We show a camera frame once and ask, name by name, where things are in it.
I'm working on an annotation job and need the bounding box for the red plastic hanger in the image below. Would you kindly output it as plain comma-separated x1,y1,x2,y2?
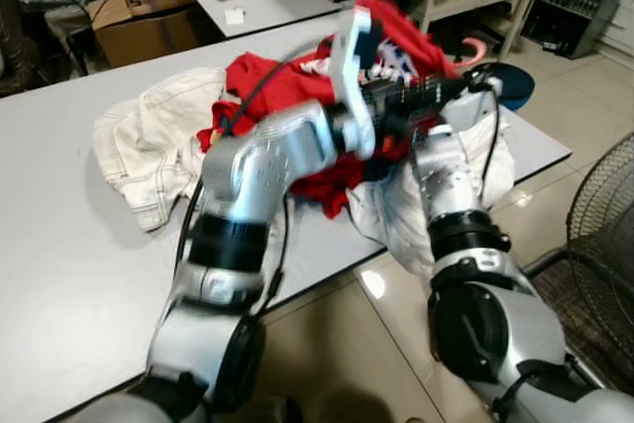
458,37,493,70

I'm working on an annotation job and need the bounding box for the blue round basin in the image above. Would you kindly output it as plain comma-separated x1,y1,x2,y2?
488,62,537,113

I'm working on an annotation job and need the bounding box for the plain red garment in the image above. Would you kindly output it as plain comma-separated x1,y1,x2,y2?
196,50,402,221

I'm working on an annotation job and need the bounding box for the black amplifier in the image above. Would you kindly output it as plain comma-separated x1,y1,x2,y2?
521,0,623,60

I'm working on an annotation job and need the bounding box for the white drawer cabinet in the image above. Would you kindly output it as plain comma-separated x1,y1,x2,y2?
545,0,634,57

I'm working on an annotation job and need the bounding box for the cream stitched garment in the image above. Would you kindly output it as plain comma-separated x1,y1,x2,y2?
94,66,231,233

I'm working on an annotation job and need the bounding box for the grey folding table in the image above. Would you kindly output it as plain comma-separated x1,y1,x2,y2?
0,32,574,423

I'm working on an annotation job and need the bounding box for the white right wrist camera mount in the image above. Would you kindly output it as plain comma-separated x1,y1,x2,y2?
436,86,501,137

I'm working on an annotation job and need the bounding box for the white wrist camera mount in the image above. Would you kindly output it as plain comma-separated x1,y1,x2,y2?
436,86,501,137
327,4,385,159

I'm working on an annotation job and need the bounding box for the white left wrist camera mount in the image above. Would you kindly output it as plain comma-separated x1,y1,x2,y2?
327,4,385,159

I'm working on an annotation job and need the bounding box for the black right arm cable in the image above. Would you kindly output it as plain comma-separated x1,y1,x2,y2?
466,64,501,196

